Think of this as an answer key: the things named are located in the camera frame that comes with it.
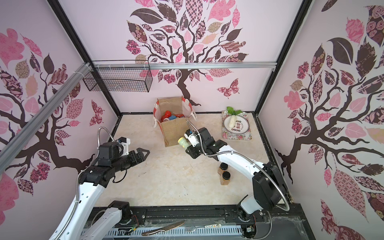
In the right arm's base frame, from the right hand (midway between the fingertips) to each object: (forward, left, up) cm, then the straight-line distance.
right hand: (188, 147), depth 83 cm
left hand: (-8, +22, +4) cm, 24 cm away
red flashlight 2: (+33, +8, -8) cm, 35 cm away
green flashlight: (+3, +3, +2) cm, 5 cm away
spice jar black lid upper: (-9, -20, -5) cm, 22 cm away
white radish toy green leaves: (+31, -33, -10) cm, 46 cm away
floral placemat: (+20, -26, -15) cm, 36 cm away
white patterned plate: (+26, -39, -14) cm, 49 cm away
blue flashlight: (+29, +13, -5) cm, 32 cm away
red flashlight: (+31, +17, -4) cm, 35 cm away
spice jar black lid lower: (-15, -20, -6) cm, 25 cm away
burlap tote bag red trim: (+32, +13, -5) cm, 35 cm away
